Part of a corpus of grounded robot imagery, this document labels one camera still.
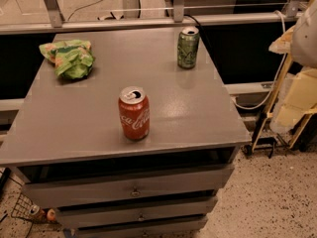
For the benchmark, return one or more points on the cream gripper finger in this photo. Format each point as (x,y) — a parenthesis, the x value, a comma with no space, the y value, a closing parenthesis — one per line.
(282,44)

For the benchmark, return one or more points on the green soda can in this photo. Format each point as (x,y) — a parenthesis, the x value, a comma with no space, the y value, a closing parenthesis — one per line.
(187,47)

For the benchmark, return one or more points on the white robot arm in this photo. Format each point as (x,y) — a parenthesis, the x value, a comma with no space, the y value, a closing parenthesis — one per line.
(300,41)

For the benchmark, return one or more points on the red coke can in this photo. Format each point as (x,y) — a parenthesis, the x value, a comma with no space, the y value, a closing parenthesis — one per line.
(134,113)

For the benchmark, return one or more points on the can in basket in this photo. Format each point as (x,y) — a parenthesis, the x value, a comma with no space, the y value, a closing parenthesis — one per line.
(36,213)

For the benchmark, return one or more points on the grey metal railing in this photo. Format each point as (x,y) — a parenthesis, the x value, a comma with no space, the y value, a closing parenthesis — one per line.
(57,16)

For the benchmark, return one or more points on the top grey drawer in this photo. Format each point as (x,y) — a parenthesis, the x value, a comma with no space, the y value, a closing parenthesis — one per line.
(127,186)

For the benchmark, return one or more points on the grey drawer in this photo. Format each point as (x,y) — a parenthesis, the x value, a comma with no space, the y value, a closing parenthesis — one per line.
(127,186)
(146,229)
(136,212)

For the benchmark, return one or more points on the bottom grey drawer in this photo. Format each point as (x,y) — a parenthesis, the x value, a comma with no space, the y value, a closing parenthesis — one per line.
(146,229)

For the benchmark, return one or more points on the green chip bag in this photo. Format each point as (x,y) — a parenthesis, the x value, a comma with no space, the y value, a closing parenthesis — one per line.
(72,59)

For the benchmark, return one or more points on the grey drawer cabinet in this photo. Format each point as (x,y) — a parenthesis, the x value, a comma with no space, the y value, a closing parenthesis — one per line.
(138,148)

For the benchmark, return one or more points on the middle grey drawer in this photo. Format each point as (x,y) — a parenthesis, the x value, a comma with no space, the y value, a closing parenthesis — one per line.
(136,212)

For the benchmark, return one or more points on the yellow ladder frame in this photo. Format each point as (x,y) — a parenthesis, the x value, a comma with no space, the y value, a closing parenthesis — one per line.
(291,103)

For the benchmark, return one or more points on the wire basket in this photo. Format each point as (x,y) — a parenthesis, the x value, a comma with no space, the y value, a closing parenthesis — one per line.
(21,209)

